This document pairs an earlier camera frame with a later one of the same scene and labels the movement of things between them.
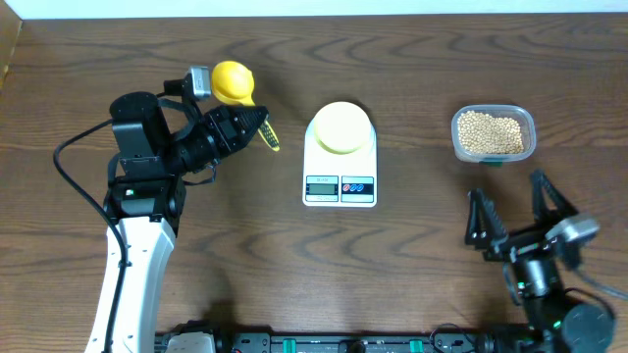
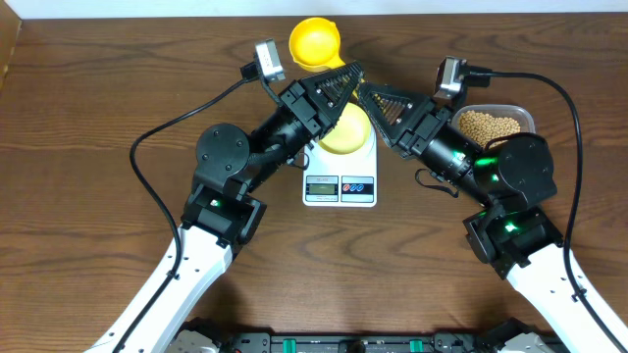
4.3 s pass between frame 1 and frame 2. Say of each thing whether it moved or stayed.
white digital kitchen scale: stayed
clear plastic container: stayed
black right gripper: moved
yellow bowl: stayed
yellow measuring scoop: moved
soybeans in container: stayed
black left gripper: moved
